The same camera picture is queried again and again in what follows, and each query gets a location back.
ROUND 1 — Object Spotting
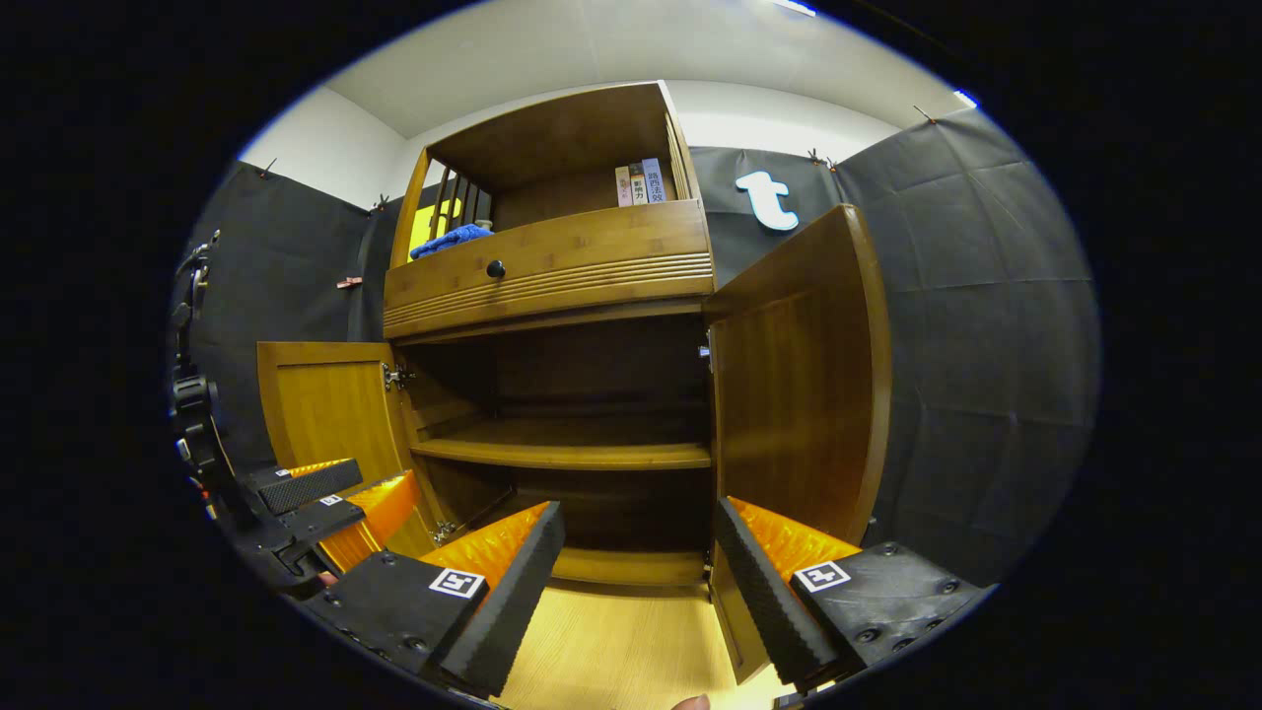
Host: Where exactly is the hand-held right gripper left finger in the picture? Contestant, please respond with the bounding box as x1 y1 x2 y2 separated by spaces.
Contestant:
296 501 567 699

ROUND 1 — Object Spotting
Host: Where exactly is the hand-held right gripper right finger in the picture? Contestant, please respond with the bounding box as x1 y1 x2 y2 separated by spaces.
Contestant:
712 495 992 693

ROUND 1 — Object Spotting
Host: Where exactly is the wooden cabinet door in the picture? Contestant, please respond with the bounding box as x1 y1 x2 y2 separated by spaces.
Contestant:
256 341 440 573
702 204 893 686

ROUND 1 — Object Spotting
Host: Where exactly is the wooden double-door shoe cabinet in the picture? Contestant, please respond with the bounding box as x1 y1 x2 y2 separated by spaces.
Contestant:
256 81 893 686

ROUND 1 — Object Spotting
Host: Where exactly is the wooden inner shelf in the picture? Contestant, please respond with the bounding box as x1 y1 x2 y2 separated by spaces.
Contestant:
411 419 713 471

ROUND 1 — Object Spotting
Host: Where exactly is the blue cloth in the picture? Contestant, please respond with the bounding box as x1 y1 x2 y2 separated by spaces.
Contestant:
409 224 494 260

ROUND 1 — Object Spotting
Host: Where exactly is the black backdrop cloth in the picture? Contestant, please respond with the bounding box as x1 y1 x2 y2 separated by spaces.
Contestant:
182 108 1101 588

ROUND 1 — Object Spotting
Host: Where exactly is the wooden drawer with black knob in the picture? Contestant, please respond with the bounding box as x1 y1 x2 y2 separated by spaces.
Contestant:
383 199 715 341

